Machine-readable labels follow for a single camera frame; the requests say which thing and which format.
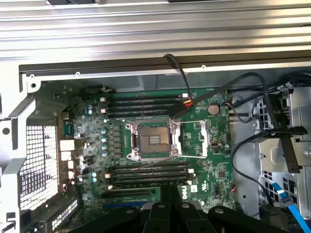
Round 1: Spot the black RAM slot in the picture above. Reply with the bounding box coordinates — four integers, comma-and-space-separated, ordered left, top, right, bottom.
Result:
106, 104, 178, 110
106, 110, 171, 117
113, 93, 189, 99
108, 179, 195, 186
110, 162, 190, 168
109, 168, 192, 174
106, 173, 192, 180
106, 99, 185, 104

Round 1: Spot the thin metal locking lever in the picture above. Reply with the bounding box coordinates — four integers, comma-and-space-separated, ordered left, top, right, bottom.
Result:
131, 155, 179, 172

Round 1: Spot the green Dell motherboard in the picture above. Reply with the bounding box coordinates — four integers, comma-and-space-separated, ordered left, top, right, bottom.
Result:
58, 87, 237, 216

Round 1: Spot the CPU socket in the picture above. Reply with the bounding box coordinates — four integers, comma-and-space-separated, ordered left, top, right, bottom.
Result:
124, 120, 182, 161

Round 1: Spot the silver socket cover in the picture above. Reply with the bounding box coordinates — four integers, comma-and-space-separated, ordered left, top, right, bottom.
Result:
181, 119, 210, 159

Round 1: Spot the silver drive cage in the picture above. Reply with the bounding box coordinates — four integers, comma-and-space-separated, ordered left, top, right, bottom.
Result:
255, 84, 311, 219

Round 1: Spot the round coin battery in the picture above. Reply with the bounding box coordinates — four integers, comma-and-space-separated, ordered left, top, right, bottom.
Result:
207, 102, 221, 117

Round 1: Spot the grey open PC case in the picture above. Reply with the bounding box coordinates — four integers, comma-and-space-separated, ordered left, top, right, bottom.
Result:
0, 57, 311, 233

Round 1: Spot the long black wire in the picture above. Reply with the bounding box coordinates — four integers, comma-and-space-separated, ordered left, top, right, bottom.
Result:
230, 130, 276, 207

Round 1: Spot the thin red wire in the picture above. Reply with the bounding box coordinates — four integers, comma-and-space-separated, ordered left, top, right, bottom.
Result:
61, 167, 76, 193

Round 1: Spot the black wire with flat plug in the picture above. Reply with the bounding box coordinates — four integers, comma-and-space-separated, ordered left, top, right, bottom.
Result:
169, 72, 280, 133

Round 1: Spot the black strap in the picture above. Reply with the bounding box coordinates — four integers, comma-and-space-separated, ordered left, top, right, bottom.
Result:
267, 126, 308, 173

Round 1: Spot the thin black red-ended wire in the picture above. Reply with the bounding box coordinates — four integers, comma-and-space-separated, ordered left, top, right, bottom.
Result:
163, 53, 194, 109

